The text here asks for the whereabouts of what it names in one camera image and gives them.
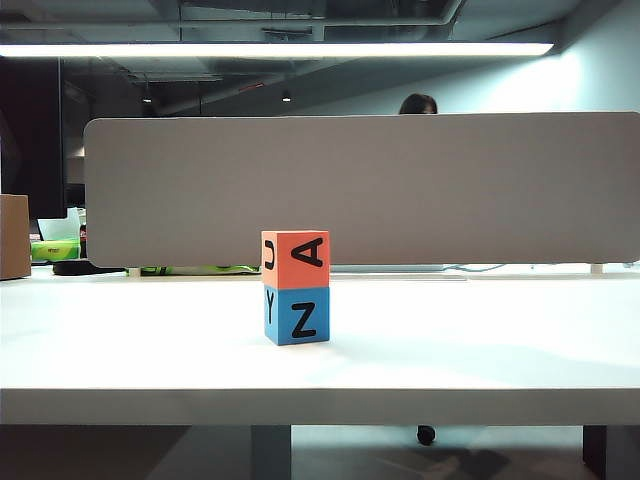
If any orange letter block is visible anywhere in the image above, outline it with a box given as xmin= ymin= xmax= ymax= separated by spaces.
xmin=260 ymin=229 xmax=331 ymax=291

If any blue letter block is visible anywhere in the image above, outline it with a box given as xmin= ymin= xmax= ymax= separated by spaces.
xmin=262 ymin=285 xmax=332 ymax=347

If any grey desk divider panel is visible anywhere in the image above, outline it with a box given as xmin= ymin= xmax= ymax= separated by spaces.
xmin=83 ymin=110 xmax=640 ymax=270

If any green plastic bag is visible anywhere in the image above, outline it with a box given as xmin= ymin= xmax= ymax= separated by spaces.
xmin=139 ymin=264 xmax=263 ymax=277

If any person's dark-haired head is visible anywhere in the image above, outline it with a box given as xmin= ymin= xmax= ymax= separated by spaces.
xmin=398 ymin=92 xmax=439 ymax=116

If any long ceiling light strip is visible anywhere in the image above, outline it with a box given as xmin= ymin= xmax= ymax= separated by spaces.
xmin=0 ymin=41 xmax=557 ymax=59

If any grey table leg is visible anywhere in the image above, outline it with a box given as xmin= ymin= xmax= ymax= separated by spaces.
xmin=250 ymin=424 xmax=292 ymax=480
xmin=582 ymin=424 xmax=609 ymax=480

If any flat black pouch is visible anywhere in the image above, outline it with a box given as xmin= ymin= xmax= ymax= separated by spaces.
xmin=52 ymin=259 xmax=127 ymax=276

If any green tissue box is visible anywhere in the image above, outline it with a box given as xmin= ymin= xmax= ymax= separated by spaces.
xmin=30 ymin=206 xmax=87 ymax=264

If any brown cardboard box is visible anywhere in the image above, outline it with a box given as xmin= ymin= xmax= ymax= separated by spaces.
xmin=0 ymin=193 xmax=32 ymax=281

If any thin light cable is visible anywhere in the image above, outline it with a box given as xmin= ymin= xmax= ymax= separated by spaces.
xmin=443 ymin=262 xmax=532 ymax=276

